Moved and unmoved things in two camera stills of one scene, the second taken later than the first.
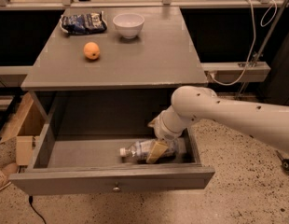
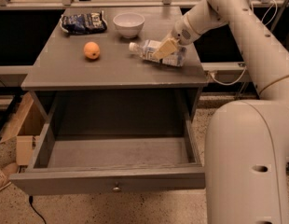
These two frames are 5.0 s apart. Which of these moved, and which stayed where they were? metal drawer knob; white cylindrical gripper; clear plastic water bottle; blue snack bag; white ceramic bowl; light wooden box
Moved: white cylindrical gripper; clear plastic water bottle
Stayed: light wooden box; metal drawer knob; white ceramic bowl; blue snack bag
